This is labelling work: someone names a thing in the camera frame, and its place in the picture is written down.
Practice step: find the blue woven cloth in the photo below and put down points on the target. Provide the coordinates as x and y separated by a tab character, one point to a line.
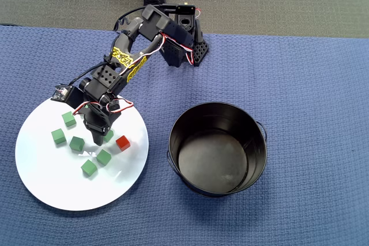
288	84

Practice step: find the white round plate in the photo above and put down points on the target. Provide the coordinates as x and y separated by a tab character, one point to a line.
57	185

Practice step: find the black metal bucket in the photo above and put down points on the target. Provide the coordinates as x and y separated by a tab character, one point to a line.
213	159

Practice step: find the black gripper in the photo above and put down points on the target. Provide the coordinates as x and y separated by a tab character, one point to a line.
97	126

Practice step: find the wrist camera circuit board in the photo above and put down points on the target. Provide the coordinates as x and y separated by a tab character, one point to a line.
61	93

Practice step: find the red cube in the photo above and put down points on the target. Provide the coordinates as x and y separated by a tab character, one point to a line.
122	143

